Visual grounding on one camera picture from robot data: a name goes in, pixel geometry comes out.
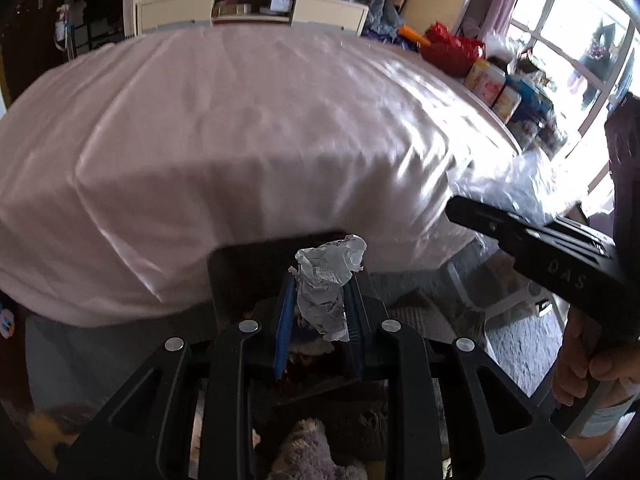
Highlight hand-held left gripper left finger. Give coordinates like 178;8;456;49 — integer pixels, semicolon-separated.
55;269;301;480

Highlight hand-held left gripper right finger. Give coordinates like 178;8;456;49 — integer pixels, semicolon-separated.
342;280;586;480

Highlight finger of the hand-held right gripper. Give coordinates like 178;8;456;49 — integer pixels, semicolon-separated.
445;196;523;253

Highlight white paper ball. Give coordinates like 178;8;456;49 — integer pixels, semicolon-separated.
295;234;367;342

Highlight clear plastic bag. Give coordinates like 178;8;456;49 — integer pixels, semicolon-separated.
450;150;581;231

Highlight black trash bin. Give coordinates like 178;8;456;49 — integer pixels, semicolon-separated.
206;230;391;406

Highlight person's right forearm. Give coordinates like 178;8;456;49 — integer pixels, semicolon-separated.
565;382;640;466

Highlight person's right hand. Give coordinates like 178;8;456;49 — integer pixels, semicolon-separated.
552;305;640;411

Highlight white plastic stool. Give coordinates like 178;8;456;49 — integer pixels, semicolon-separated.
445;260;551;331

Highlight dark purple clothing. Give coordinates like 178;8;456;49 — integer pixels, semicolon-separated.
604;92;640;281

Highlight blue package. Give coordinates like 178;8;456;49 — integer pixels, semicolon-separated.
505;75;556;146

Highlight grey plush toy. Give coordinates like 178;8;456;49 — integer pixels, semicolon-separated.
267;417;368;480

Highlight white plastic containers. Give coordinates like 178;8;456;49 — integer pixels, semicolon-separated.
465;59;506;107

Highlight red bag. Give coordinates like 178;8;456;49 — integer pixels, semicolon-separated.
419;22;486;77

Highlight orange foam tube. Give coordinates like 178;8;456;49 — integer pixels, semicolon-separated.
398;25;431;46

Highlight white framed window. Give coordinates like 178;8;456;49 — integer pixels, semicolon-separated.
505;0;640;201

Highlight grey clothes heap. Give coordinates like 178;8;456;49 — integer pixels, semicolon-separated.
365;0;406;36

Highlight beige television cabinet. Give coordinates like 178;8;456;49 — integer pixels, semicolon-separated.
136;0;370;36

